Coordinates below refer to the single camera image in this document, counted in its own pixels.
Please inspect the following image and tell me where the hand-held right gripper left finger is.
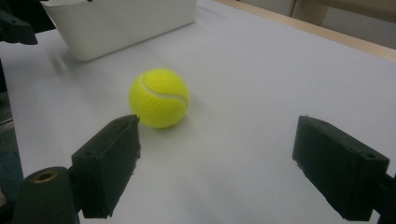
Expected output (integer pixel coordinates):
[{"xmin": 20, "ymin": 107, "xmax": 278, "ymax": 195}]
[{"xmin": 70, "ymin": 114, "xmax": 142, "ymax": 219}]

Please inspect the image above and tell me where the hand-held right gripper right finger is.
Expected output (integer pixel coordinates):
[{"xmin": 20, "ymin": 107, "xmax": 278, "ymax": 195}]
[{"xmin": 291, "ymin": 115, "xmax": 390, "ymax": 222}]

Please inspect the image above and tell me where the yellow tennis ball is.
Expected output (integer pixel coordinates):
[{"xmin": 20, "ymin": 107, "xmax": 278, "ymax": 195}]
[{"xmin": 128, "ymin": 67, "xmax": 191, "ymax": 130}]

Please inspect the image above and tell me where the white plastic bin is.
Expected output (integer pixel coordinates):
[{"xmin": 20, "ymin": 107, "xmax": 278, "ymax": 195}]
[{"xmin": 40, "ymin": 0, "xmax": 198, "ymax": 62}]

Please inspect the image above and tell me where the light wooden table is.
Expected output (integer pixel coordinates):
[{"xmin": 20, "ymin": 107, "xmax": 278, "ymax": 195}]
[{"xmin": 214, "ymin": 0, "xmax": 396, "ymax": 63}]

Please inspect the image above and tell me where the light wooden desk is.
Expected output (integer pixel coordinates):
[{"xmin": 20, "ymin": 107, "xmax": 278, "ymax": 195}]
[{"xmin": 289, "ymin": 0, "xmax": 396, "ymax": 26}]

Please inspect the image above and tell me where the metal floor rail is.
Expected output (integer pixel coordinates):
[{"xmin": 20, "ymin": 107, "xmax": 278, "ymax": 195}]
[{"xmin": 0, "ymin": 117, "xmax": 15, "ymax": 133}]

